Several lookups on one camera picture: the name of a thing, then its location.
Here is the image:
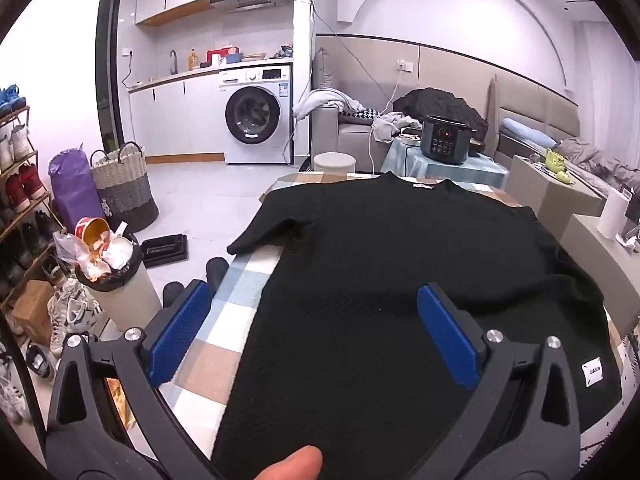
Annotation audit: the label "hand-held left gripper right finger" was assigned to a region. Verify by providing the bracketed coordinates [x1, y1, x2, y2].
[416, 282, 583, 480]

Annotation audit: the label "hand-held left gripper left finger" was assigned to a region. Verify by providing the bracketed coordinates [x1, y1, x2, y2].
[45, 280, 223, 480]

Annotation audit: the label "black knitted sweater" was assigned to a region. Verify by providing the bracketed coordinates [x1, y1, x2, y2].
[210, 170, 623, 480]

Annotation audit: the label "black slipper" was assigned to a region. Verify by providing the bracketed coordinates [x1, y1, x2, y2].
[162, 281, 188, 308]
[205, 256, 231, 291]

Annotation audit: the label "checked tablecloth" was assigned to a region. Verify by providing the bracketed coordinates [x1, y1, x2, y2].
[160, 171, 628, 461]

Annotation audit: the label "beige trash bin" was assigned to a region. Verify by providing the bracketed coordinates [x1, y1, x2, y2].
[75, 242, 163, 333]

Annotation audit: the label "black floor tray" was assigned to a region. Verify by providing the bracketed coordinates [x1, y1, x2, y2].
[140, 233, 189, 266]

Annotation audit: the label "pile of white sneakers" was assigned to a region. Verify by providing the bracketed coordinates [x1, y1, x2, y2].
[0, 275, 103, 423]

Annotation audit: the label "red paper bucket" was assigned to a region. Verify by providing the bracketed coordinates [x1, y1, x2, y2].
[75, 216, 111, 248]

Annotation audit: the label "cardboard box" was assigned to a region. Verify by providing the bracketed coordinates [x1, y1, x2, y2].
[11, 280, 55, 346]

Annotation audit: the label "wicker laundry basket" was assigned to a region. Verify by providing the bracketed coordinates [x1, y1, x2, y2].
[90, 141, 160, 231]

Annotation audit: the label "side table with teal cloth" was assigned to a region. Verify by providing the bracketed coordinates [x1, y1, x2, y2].
[381, 137, 510, 191]

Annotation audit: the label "grey cabinet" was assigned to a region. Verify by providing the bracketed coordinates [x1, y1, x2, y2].
[505, 155, 606, 221]
[560, 212, 640, 331]

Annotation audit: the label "purple bag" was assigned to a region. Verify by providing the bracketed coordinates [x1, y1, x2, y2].
[48, 146, 107, 233]

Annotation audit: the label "dark electric pressure cooker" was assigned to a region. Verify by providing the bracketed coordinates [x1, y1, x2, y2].
[419, 115, 473, 165]

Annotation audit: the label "wooden shoe rack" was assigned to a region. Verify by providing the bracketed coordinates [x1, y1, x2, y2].
[0, 105, 68, 311]

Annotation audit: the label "round white stool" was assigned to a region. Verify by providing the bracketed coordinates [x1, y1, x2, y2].
[312, 151, 357, 175]

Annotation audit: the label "green toy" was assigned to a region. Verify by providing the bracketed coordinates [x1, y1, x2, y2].
[544, 149, 573, 186]

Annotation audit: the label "paper towel roll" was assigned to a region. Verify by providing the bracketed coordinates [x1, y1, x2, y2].
[596, 187, 628, 239]

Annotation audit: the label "white garment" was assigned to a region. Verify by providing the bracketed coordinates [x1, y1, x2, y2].
[372, 112, 423, 143]

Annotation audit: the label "grey sofa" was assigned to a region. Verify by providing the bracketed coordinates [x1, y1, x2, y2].
[310, 47, 493, 173]

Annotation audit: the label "blue pillow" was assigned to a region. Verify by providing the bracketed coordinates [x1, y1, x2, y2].
[501, 118, 558, 148]

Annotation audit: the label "shoe rack with shoes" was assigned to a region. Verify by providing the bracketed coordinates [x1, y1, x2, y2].
[0, 82, 68, 291]

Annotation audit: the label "white lower cabinets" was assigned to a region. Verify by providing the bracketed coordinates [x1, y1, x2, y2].
[127, 72, 226, 163]

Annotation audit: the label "black knit garment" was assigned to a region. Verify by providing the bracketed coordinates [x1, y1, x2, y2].
[392, 87, 490, 143]

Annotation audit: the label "grey bedding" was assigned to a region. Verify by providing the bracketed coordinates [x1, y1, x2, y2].
[557, 137, 640, 193]

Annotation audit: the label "houndstooth cushion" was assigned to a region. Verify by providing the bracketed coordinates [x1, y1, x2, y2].
[340, 107, 383, 123]

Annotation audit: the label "white washing machine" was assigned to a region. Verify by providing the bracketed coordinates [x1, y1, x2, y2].
[218, 64, 293, 165]

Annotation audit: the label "grey padded headboard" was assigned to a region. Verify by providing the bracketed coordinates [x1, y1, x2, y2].
[487, 72, 583, 161]

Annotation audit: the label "dark door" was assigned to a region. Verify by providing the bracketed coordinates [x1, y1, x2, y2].
[95, 0, 127, 148]

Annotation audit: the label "light grey garment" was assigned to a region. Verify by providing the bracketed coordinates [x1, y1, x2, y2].
[292, 87, 366, 120]

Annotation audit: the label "red box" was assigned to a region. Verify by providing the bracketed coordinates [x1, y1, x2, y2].
[206, 46, 241, 64]

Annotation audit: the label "white cable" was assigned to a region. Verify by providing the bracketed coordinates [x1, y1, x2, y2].
[368, 71, 405, 177]

